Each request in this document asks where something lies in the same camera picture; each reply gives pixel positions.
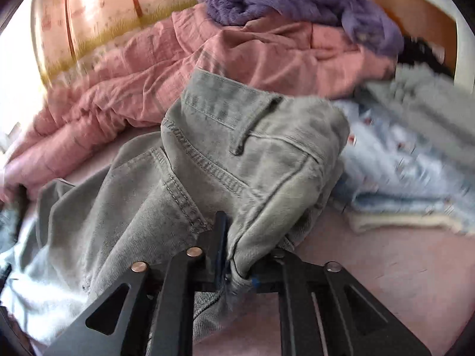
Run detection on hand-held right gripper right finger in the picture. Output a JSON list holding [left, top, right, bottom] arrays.
[[250, 248, 433, 356]]

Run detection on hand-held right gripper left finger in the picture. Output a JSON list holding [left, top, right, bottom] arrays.
[[42, 211, 231, 356]]

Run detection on grey denim pants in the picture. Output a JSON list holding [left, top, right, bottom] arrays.
[[0, 69, 351, 356]]

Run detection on pink floral bed sheet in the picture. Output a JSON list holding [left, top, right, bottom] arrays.
[[63, 126, 475, 356]]

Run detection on light blue printed cloth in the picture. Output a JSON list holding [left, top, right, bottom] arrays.
[[327, 96, 475, 236]]

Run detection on pink quilt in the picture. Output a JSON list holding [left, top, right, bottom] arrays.
[[0, 5, 398, 204]]

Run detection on grey knitted cloth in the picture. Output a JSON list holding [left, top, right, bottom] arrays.
[[356, 65, 475, 164]]

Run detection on tree print curtain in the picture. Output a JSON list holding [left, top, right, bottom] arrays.
[[31, 0, 208, 86]]

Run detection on black cloth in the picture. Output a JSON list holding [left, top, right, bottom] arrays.
[[397, 35, 455, 78]]

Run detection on wooden headboard with cream frame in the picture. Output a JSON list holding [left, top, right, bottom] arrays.
[[341, 0, 475, 93]]

